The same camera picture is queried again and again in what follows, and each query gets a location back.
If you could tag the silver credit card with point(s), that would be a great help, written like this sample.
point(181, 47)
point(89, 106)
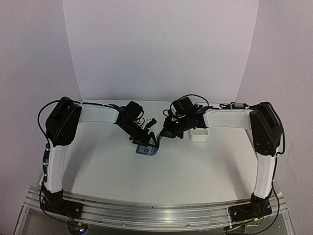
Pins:
point(145, 150)

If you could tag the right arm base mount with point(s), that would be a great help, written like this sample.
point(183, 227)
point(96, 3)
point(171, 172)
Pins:
point(256, 208)

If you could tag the white plastic tray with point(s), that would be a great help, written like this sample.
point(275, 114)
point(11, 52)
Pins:
point(198, 135)

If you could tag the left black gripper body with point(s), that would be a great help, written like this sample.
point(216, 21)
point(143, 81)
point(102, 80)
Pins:
point(134, 133)

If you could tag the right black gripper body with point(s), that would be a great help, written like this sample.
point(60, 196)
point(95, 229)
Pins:
point(179, 127)

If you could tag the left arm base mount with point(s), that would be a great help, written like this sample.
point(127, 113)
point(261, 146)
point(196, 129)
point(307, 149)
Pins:
point(55, 203)

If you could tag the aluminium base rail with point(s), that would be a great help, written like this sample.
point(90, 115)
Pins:
point(158, 217)

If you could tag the blue card holder wallet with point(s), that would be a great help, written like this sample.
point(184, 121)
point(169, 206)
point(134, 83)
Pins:
point(155, 150)

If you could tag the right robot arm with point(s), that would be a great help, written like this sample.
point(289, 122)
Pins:
point(260, 121)

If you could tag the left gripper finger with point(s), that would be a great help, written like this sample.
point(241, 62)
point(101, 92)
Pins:
point(152, 140)
point(141, 142)

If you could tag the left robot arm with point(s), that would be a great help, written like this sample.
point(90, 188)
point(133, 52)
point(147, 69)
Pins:
point(61, 126)

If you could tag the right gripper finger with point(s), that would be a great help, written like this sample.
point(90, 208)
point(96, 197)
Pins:
point(172, 136)
point(164, 132)

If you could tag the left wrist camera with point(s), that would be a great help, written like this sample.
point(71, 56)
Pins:
point(150, 122)

